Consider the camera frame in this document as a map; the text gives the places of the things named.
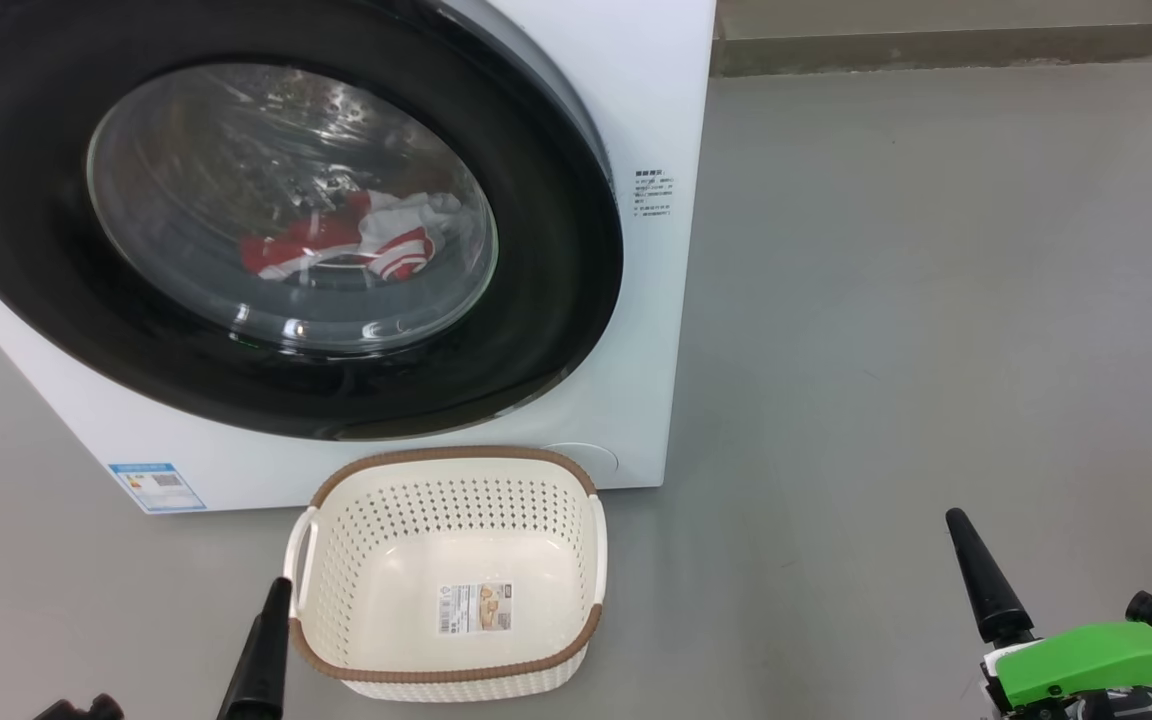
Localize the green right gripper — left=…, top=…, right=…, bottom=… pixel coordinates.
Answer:
left=944, top=508, right=1152, bottom=720

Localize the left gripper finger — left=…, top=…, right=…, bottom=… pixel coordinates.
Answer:
left=216, top=577, right=294, bottom=720

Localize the red and white garment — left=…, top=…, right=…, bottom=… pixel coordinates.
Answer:
left=239, top=190, right=464, bottom=283

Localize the black round glass washer door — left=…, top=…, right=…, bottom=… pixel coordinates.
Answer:
left=0, top=0, right=625, bottom=441

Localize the cream perforated laundry basket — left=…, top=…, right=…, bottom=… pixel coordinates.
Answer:
left=283, top=446, right=608, bottom=702

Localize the white front-load washing machine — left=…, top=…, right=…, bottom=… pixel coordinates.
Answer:
left=0, top=0, right=717, bottom=514

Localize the stainless steel washing machine drum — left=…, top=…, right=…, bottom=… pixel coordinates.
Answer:
left=91, top=65, right=495, bottom=349

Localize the blue energy label sticker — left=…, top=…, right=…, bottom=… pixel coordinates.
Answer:
left=107, top=462, right=207, bottom=513

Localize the round drain filter cover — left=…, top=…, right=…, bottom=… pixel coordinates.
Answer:
left=536, top=443, right=620, bottom=479

